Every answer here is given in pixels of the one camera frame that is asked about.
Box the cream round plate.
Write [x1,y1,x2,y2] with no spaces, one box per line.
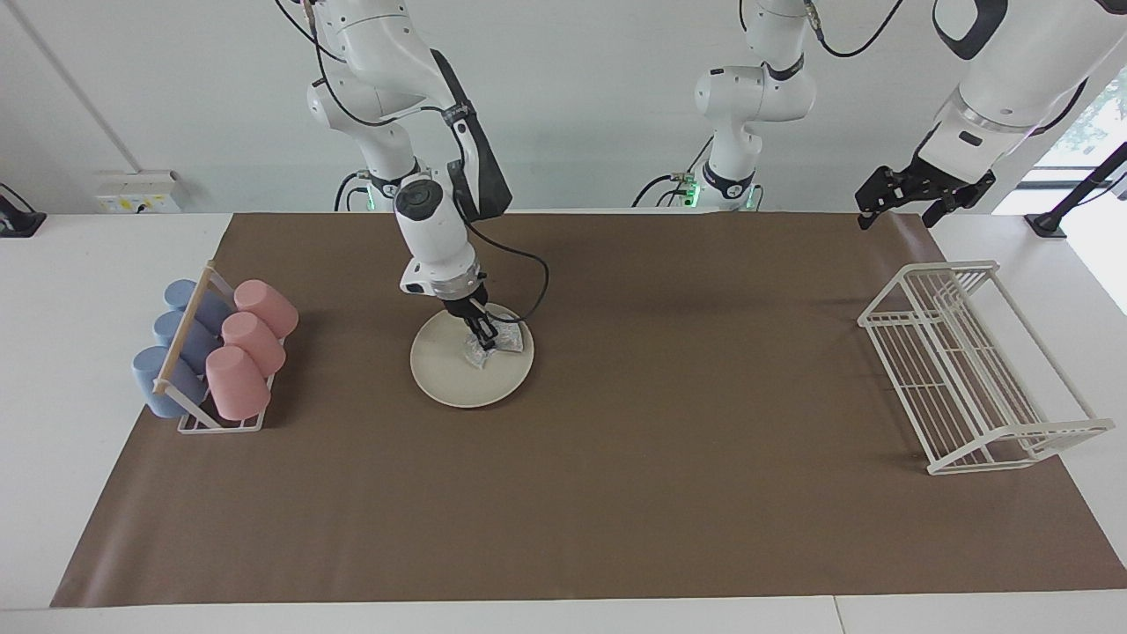
[409,302,535,409]

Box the pink plastic cup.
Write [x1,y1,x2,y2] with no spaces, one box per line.
[205,345,271,421]
[220,312,287,378]
[233,279,298,340]

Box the silver mesh sponge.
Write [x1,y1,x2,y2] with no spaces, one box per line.
[462,321,527,369]

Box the white wire dish rack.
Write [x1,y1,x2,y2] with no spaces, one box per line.
[857,259,1116,476]

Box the black desk device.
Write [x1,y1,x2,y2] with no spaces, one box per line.
[0,182,47,239]

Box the blue plastic cup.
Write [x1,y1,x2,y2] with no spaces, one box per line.
[132,346,208,419]
[164,279,234,335]
[153,310,221,371]

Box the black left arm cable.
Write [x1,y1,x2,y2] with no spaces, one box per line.
[806,0,908,60]

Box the cup holder with wooden rod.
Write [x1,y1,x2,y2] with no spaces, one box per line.
[151,261,283,434]

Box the white wall power socket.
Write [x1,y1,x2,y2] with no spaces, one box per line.
[95,170,181,215]

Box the black clamp stand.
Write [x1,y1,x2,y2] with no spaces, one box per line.
[1026,141,1127,239]

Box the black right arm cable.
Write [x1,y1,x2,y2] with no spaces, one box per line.
[275,0,550,325]

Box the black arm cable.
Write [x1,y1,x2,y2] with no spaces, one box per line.
[275,0,550,325]
[806,0,908,60]

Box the black base cable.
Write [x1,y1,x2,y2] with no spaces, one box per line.
[333,170,372,213]
[632,136,712,210]

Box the brown table mat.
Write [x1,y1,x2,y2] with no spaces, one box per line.
[50,210,1127,608]

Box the window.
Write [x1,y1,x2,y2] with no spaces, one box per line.
[1035,66,1127,190]

